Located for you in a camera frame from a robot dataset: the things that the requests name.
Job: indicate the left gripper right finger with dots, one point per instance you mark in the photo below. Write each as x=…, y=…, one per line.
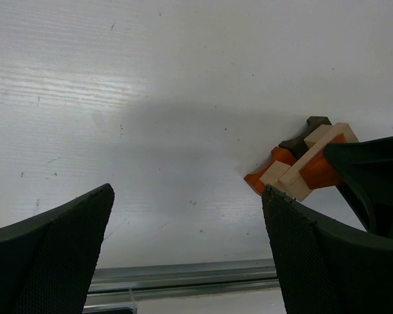
x=323, y=265

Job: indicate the long light wood block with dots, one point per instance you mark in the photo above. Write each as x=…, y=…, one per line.
x=294, y=185

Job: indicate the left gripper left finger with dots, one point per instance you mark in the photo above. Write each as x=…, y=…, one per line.
x=47, y=261

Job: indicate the aluminium front rail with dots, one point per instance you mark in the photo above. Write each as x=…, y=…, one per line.
x=122, y=288

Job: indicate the orange arch block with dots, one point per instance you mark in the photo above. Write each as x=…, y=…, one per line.
x=281, y=160

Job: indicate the small light wood cube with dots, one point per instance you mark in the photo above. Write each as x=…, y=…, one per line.
x=273, y=174

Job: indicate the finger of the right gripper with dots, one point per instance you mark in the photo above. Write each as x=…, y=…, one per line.
x=367, y=169

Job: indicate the orange triangular roof block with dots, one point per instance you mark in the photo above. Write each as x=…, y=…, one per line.
x=318, y=172

